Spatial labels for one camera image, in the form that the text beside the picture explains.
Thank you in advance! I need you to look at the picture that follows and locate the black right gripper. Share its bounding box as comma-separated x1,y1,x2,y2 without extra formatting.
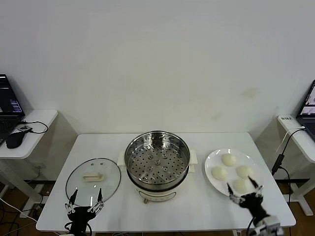
226,175,269,221

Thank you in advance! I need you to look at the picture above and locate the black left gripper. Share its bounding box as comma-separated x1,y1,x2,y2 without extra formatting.
64,188,105,233

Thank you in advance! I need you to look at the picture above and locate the white steamed baozi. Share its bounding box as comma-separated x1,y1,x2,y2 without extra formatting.
220,153,237,167
235,165,254,179
211,166,229,181
232,178,254,194

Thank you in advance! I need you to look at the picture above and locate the glass pot lid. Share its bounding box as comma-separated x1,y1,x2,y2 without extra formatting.
65,157,122,207

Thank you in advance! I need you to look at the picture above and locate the stainless steel steamer basket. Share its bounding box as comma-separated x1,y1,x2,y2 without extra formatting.
124,130,191,185

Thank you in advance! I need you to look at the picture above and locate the white round plate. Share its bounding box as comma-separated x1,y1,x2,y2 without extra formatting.
204,147,265,199

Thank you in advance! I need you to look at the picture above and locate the black metal crossbar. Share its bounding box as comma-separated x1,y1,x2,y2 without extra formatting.
274,177,311,184
23,179,58,184

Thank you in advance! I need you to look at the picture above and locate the white side desk labelled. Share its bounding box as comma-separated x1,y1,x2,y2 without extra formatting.
277,114,315,217

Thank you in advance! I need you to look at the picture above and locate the cream electric cooking pot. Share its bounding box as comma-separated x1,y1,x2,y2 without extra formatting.
117,148,199,204

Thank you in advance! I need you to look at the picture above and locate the white side desk rounded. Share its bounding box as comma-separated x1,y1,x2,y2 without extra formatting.
0,109,60,218

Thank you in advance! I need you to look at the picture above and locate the black computer mouse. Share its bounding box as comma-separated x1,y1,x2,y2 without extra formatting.
5,132,24,149

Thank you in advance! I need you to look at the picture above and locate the black laptop light screen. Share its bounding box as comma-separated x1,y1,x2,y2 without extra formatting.
296,79,315,138

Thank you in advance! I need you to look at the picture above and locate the black laptop dark screen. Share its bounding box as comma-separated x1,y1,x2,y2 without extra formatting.
0,73,26,146

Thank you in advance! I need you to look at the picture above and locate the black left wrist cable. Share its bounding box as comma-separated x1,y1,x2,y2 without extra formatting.
63,221,93,236

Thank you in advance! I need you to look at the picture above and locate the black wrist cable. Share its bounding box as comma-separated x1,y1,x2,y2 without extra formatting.
247,216,255,236
63,221,93,236

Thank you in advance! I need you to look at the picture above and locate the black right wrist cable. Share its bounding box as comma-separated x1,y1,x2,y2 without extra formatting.
247,216,255,236

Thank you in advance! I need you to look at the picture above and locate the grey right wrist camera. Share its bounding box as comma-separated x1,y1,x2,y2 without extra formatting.
262,215,281,229

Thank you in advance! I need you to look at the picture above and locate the black cable with adapter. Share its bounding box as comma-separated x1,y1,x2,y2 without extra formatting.
271,126,307,204

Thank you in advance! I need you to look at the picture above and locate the white flat cable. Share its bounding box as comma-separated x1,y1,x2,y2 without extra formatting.
275,125,307,154

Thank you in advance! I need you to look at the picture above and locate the white floor cable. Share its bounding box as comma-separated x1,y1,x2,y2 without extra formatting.
0,197,39,222

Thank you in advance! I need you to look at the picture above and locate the black hub cable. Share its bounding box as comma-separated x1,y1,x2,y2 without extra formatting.
18,119,49,134

